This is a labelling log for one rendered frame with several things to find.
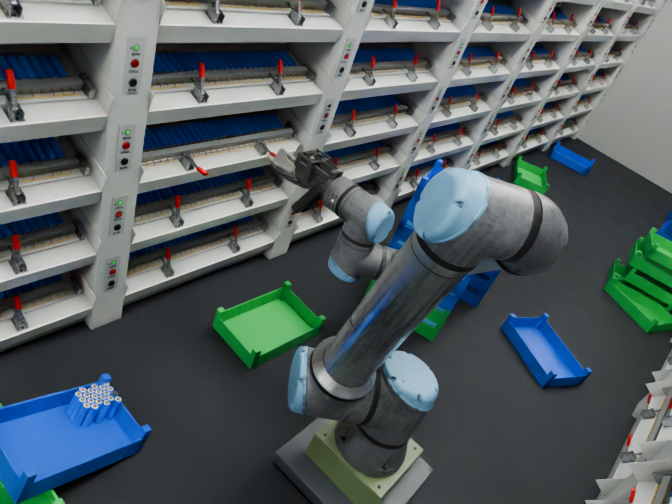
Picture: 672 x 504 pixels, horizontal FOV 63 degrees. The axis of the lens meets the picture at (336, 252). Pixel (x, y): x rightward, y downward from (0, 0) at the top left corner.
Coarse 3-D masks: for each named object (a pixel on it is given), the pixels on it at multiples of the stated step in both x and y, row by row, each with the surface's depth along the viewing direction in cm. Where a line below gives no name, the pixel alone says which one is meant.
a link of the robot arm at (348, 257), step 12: (348, 240) 129; (336, 252) 133; (348, 252) 130; (360, 252) 130; (372, 252) 133; (336, 264) 133; (348, 264) 132; (360, 264) 132; (372, 264) 133; (336, 276) 134; (348, 276) 133; (360, 276) 136; (372, 276) 135
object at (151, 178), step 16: (272, 112) 180; (288, 112) 178; (304, 128) 176; (272, 144) 171; (288, 144) 175; (304, 144) 177; (176, 160) 146; (208, 160) 152; (224, 160) 155; (240, 160) 159; (256, 160) 164; (144, 176) 137; (160, 176) 140; (176, 176) 143; (192, 176) 148; (208, 176) 154
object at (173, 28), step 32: (192, 0) 122; (224, 0) 128; (256, 0) 135; (288, 0) 142; (320, 0) 152; (160, 32) 114; (192, 32) 120; (224, 32) 126; (256, 32) 133; (288, 32) 141; (320, 32) 149
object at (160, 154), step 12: (264, 132) 168; (276, 132) 171; (288, 132) 174; (192, 144) 149; (204, 144) 151; (216, 144) 154; (228, 144) 157; (240, 144) 162; (144, 156) 138; (156, 156) 140; (168, 156) 143
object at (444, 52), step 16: (464, 0) 201; (464, 32) 207; (432, 48) 215; (448, 48) 210; (464, 48) 215; (448, 64) 214; (448, 80) 222; (416, 96) 225; (432, 96) 221; (416, 128) 229; (400, 144) 237; (384, 176) 247
